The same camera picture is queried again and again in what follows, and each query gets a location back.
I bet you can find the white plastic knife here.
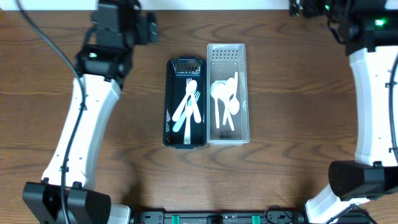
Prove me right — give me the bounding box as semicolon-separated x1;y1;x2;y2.
172;78;197;121

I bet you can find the white plastic fork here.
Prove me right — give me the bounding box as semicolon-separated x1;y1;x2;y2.
183;98;193;144
172;90;200;133

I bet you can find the white plastic spoon long handle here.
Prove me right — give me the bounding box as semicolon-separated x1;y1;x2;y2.
218;82;234;131

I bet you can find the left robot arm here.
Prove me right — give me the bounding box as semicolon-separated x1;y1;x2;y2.
22;0;159;223

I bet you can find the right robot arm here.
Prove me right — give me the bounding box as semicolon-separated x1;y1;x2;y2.
289;0;397;223

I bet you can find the dark green plastic basket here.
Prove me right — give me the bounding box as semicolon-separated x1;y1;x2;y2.
163;57;206;149

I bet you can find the clear perforated plastic basket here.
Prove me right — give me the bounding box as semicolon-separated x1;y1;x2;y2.
206;44;250;146

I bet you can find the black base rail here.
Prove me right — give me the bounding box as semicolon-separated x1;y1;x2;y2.
130;205;379;224

